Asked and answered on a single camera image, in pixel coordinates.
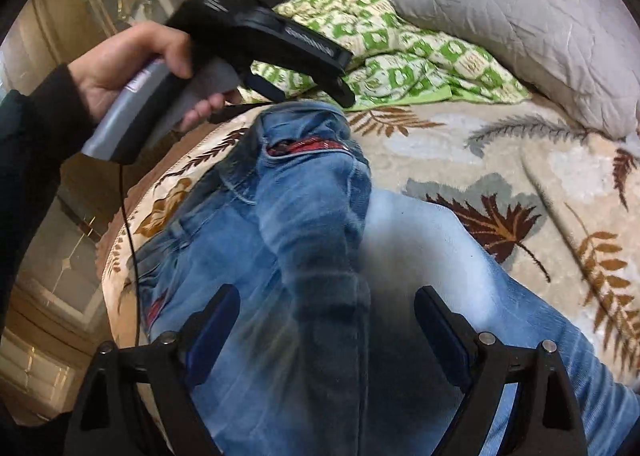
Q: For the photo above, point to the grey quilted pillow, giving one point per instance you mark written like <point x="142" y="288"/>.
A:
<point x="500" y="10"/>

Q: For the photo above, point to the blue denim pants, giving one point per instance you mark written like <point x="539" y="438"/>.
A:
<point x="300" y="236"/>

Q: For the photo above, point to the person's left hand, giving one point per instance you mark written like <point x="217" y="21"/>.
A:
<point x="125" y="55"/>

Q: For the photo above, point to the person's left forearm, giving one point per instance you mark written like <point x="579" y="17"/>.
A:
<point x="35" y="135"/>

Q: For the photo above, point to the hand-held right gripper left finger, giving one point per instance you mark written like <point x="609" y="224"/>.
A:
<point x="214" y="333"/>

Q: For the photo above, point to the green patterned quilt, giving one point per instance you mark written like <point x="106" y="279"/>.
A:
<point x="390" y="45"/>

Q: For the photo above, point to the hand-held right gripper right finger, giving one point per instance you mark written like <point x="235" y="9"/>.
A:
<point x="446" y="333"/>

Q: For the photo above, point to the cream leaf print blanket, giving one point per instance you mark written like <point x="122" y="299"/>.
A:
<point x="500" y="160"/>

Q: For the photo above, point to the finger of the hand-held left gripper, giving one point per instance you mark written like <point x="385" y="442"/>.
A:
<point x="265" y="85"/>
<point x="342" y="90"/>

